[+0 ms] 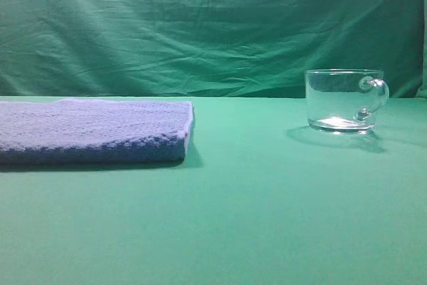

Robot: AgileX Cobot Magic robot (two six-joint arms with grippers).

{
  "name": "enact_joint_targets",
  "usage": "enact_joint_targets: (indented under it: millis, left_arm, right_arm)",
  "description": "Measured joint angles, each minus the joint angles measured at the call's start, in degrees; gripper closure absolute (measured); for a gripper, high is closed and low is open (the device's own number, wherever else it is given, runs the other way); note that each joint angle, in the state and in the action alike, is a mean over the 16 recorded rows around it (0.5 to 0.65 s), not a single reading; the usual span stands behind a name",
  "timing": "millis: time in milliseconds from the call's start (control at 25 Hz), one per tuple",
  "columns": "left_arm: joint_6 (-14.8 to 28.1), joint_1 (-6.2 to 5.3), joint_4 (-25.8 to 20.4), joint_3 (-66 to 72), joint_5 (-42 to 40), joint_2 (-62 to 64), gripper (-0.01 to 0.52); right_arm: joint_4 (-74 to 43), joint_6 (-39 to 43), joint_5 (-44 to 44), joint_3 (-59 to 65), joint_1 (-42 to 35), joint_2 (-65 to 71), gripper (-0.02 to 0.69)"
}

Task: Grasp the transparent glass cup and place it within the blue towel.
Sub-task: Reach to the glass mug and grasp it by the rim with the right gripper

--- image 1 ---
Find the transparent glass cup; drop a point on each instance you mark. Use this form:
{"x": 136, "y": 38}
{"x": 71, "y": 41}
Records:
{"x": 344, "y": 100}

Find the folded blue towel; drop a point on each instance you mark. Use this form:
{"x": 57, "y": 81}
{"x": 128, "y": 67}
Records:
{"x": 78, "y": 131}

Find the green backdrop cloth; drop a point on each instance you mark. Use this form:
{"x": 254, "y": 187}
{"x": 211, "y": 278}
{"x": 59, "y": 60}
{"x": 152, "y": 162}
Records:
{"x": 232, "y": 48}

